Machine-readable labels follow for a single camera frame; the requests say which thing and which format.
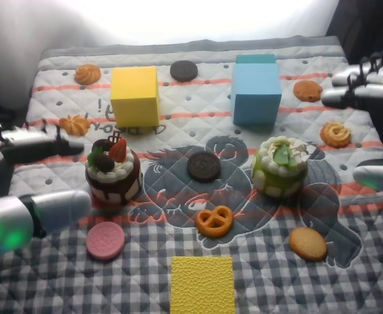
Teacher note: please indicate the flat yellow textured block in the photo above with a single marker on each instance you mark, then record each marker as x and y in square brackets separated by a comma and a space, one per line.
[202, 286]

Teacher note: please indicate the dark chocolate sandwich cookie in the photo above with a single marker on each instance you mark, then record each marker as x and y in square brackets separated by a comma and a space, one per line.
[203, 167]
[184, 70]

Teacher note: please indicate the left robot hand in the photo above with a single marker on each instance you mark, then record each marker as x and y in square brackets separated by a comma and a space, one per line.
[57, 209]

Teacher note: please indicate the chocolate chip cookie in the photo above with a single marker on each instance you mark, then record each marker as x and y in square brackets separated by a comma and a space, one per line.
[306, 90]

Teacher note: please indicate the plain round biscuit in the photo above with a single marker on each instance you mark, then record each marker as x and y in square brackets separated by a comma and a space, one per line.
[308, 244]

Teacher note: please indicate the grey quilt with bear print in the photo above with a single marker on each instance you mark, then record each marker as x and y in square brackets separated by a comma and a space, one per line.
[276, 281]

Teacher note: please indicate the green cream cake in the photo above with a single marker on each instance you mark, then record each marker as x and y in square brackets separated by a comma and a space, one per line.
[279, 173]

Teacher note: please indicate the orange pretzel cookie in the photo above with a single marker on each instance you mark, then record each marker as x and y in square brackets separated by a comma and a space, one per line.
[207, 229]

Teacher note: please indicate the yellow foam cube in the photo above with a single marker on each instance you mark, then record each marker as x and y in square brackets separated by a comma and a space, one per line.
[134, 98]

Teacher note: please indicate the orange swirl cookie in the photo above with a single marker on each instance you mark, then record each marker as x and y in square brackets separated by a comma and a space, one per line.
[75, 125]
[87, 74]
[335, 134]

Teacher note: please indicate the blue foam cube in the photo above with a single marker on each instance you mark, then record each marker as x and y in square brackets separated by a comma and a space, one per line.
[256, 95]

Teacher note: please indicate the pink sandwich cookie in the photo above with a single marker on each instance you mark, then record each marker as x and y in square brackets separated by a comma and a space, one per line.
[105, 241]

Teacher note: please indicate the chocolate cake with strawberry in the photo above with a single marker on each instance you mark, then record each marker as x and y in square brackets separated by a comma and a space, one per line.
[112, 180]

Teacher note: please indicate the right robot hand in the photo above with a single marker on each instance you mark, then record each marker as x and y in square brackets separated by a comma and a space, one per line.
[374, 88]

